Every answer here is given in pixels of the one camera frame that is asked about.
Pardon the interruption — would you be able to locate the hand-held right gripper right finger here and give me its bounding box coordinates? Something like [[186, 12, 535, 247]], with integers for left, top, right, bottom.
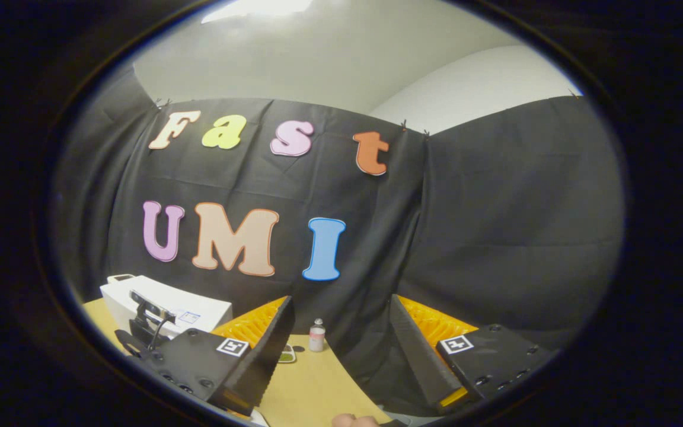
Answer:
[[390, 294, 557, 417]]

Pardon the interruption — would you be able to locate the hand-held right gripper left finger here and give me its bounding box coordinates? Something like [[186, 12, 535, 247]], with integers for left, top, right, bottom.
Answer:
[[140, 295, 296, 417]]

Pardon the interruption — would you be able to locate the white microwave oven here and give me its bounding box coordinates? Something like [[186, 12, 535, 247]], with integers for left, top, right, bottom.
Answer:
[[100, 274, 234, 345]]

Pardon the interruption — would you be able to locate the ceiling light panel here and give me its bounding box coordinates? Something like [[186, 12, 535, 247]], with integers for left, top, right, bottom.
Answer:
[[199, 0, 312, 24]]

